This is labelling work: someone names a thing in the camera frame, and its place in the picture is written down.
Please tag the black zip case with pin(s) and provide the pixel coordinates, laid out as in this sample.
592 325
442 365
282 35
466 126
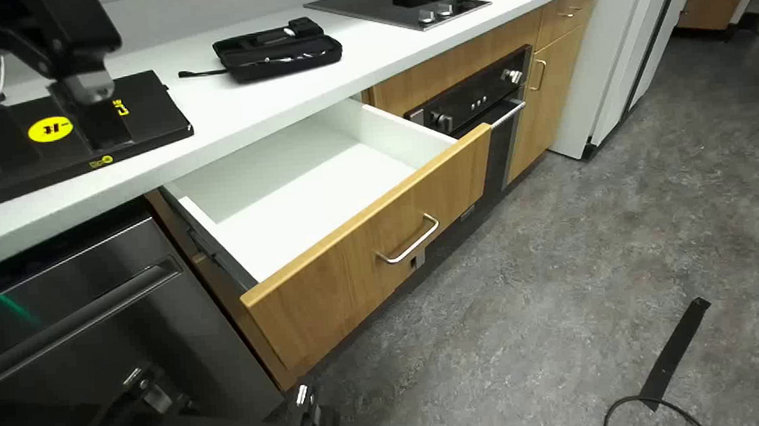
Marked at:
279 55

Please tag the small wooden drawer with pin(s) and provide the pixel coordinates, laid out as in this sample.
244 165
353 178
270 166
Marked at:
567 19

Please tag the black oven door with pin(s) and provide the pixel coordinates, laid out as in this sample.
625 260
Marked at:
472 101

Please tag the wooden drawer with white inside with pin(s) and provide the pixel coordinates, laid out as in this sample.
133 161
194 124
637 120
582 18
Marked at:
323 190

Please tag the wooden cabinet door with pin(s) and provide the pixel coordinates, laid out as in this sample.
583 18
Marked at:
545 119

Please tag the stainless steel dishwasher door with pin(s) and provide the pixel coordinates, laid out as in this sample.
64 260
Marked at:
125 341

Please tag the silver oven knob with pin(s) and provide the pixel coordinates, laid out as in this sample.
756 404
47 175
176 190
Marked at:
443 122
512 76

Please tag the silver cooktop knob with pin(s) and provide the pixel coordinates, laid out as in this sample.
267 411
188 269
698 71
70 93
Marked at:
445 10
427 17

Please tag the black glass cooktop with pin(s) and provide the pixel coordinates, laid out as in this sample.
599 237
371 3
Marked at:
390 3

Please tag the flat black box yellow sticker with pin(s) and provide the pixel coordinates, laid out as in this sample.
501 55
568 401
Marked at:
16 157

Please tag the white refrigerator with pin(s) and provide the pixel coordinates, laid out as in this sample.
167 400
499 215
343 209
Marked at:
616 38

